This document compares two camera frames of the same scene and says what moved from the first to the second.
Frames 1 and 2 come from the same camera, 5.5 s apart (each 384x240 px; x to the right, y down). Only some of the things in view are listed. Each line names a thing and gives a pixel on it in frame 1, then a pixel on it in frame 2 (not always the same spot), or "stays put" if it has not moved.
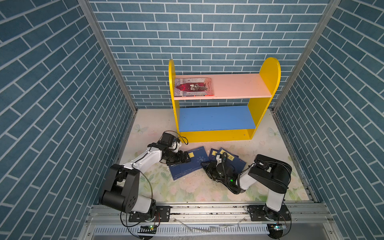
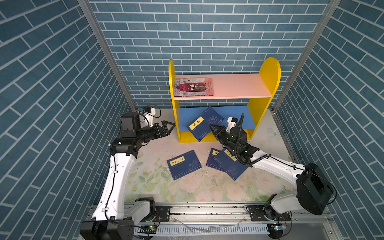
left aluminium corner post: (88, 9) stays put
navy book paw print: (197, 156) to (200, 127)
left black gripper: (179, 159) to (158, 134)
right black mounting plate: (256, 214) stays put
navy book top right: (238, 164) stays put
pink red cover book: (193, 87) stays put
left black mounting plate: (162, 214) stays put
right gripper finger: (204, 165) to (219, 131)
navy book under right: (212, 155) stays put
